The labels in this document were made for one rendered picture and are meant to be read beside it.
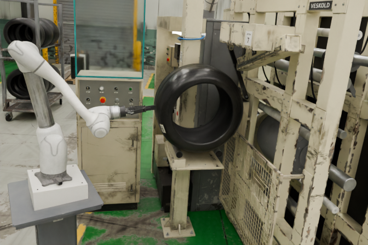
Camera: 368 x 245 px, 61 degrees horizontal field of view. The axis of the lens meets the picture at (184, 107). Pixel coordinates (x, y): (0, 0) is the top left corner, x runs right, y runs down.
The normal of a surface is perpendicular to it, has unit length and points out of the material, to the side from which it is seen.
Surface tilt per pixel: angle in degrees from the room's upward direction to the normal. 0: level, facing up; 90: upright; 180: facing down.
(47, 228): 90
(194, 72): 44
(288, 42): 72
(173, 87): 62
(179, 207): 90
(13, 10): 90
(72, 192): 90
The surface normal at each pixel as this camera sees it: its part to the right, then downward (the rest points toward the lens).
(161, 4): 0.02, 0.27
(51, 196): 0.52, 0.26
